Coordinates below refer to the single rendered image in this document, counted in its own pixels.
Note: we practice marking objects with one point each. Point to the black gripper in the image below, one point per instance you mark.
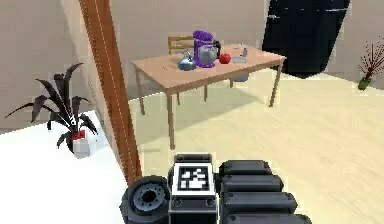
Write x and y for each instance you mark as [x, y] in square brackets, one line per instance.
[146, 200]

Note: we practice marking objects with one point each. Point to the wooden chair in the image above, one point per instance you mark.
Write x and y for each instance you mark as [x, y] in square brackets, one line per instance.
[180, 45]

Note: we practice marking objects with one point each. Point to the grey bowl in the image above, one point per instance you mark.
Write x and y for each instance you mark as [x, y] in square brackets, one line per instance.
[239, 60]

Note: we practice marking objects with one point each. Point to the dark plant in white pot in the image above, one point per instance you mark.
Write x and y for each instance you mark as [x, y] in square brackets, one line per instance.
[71, 116]

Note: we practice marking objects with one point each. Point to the brown wooden door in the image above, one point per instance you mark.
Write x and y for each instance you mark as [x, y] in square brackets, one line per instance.
[111, 90]

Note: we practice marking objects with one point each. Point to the light wooden table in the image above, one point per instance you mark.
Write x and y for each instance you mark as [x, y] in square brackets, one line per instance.
[200, 71]

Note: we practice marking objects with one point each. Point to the grey blue kettle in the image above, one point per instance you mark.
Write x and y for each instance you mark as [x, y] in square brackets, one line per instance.
[186, 62]

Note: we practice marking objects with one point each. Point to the red apple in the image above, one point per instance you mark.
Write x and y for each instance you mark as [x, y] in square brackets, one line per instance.
[225, 58]

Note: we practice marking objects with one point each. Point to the small grey bottle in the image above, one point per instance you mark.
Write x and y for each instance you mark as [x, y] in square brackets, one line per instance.
[244, 51]

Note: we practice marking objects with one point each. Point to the black fridge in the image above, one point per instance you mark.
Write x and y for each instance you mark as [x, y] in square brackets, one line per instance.
[305, 33]

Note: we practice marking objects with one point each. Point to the red twig plant green pot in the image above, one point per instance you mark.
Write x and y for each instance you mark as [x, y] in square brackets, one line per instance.
[370, 66]

